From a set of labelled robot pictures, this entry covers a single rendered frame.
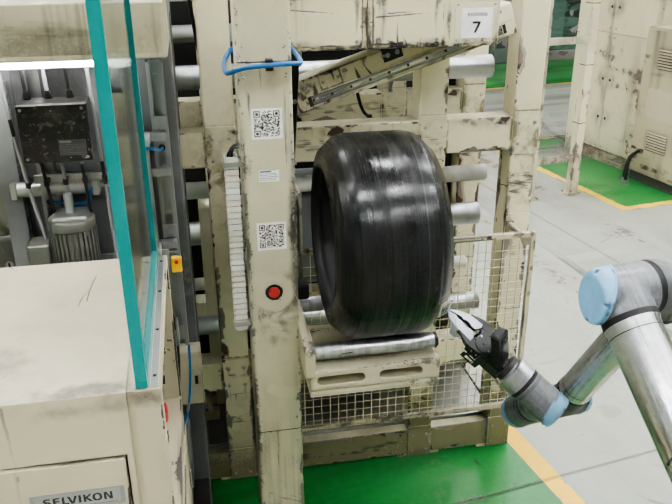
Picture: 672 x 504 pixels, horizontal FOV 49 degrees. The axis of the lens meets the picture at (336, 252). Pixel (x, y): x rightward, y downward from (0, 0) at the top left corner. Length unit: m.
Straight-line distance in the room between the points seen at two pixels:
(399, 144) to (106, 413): 1.02
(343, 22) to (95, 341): 1.11
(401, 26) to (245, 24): 0.51
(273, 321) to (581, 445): 1.68
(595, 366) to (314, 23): 1.13
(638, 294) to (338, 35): 1.03
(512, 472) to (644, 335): 1.61
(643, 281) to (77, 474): 1.12
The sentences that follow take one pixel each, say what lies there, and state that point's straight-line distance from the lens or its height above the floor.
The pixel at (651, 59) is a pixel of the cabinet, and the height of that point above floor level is 1.00.
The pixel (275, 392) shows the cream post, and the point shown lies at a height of 0.75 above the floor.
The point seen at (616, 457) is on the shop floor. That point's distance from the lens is 3.28.
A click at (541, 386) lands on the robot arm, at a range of 1.96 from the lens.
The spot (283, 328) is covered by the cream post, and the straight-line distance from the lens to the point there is 2.03.
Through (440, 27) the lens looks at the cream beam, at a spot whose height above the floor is 1.69.
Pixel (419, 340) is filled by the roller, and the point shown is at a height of 0.91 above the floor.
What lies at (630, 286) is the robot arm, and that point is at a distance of 1.60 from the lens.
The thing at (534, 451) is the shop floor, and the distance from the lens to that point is 3.22.
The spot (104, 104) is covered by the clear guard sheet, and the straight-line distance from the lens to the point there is 1.06.
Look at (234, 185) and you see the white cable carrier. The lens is 1.87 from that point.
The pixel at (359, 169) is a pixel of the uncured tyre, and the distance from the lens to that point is 1.82.
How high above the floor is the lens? 1.93
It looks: 23 degrees down
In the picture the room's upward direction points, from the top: straight up
